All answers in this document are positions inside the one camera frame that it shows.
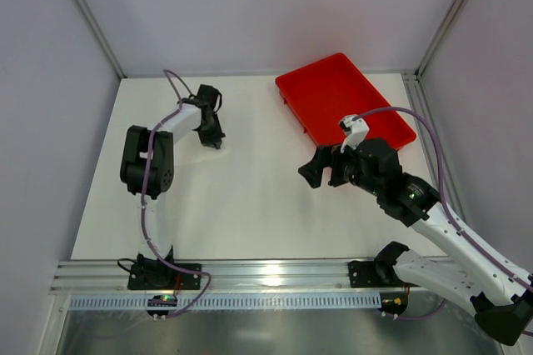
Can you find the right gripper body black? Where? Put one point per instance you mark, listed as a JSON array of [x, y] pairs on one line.
[[336, 167]]

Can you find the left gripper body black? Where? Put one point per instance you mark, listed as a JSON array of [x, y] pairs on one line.
[[211, 133]]

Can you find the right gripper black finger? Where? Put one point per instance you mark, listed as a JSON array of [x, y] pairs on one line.
[[313, 170], [339, 165]]

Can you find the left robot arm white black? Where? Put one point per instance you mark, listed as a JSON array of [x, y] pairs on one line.
[[147, 170]]

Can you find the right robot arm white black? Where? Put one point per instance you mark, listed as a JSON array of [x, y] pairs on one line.
[[493, 290]]

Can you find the red plastic tray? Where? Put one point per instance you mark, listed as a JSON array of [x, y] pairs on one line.
[[320, 94]]

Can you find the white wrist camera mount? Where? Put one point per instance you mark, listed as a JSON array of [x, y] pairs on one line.
[[355, 129]]

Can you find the right side aluminium rail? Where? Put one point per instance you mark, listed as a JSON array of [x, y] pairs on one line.
[[419, 104]]

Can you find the aluminium rail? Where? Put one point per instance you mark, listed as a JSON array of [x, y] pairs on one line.
[[227, 275], [419, 104]]

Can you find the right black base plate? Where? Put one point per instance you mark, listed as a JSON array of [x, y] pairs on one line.
[[371, 274]]

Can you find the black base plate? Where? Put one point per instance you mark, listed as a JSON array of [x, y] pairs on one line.
[[371, 274], [160, 277]]

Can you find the aluminium front rail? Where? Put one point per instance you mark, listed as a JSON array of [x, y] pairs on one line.
[[227, 275]]

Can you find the slotted white cable duct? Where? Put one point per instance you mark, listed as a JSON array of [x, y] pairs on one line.
[[215, 301]]

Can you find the left aluminium frame post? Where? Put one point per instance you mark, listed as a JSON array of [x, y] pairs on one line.
[[97, 33]]

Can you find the aluminium frame post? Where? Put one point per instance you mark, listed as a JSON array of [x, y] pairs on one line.
[[97, 33], [451, 16]]

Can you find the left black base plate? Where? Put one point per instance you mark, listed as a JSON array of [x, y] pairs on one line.
[[160, 277]]

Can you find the right aluminium frame post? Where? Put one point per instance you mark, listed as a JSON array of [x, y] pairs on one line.
[[451, 16]]

